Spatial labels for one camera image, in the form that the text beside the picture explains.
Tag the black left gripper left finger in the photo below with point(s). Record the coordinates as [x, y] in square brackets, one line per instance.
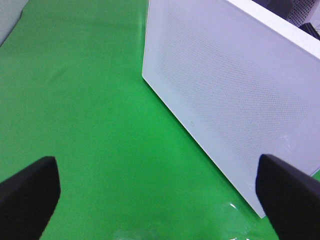
[28, 200]

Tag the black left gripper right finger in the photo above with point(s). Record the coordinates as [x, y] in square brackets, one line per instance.
[290, 199]

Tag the white microwave door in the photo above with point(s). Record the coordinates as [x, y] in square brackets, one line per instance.
[241, 80]

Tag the white microwave oven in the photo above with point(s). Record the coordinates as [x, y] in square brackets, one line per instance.
[304, 14]

